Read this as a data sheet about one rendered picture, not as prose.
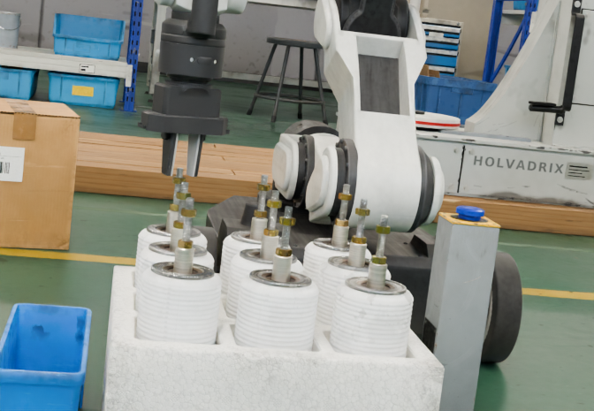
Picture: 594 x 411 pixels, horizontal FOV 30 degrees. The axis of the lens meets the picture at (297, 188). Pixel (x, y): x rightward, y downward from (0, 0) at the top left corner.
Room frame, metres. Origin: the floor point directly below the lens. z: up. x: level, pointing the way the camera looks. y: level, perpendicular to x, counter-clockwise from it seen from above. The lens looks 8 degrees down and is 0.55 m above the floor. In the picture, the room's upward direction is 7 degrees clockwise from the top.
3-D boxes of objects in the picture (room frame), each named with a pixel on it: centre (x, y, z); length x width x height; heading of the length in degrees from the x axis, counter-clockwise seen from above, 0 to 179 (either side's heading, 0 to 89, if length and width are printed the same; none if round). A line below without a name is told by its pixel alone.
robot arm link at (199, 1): (1.51, 0.15, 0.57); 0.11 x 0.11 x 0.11; 18
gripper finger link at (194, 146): (1.53, 0.14, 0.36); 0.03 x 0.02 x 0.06; 31
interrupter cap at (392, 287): (1.33, -0.11, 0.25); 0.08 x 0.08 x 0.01
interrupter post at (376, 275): (1.33, -0.11, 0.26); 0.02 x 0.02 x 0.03
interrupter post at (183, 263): (1.28, 0.12, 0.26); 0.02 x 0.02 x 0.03
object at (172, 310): (1.28, 0.12, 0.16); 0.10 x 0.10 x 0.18
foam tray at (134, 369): (1.42, 0.03, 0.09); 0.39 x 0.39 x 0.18; 10
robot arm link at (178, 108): (1.52, 0.16, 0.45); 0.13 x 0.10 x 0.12; 121
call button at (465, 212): (1.54, -0.25, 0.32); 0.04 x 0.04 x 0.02
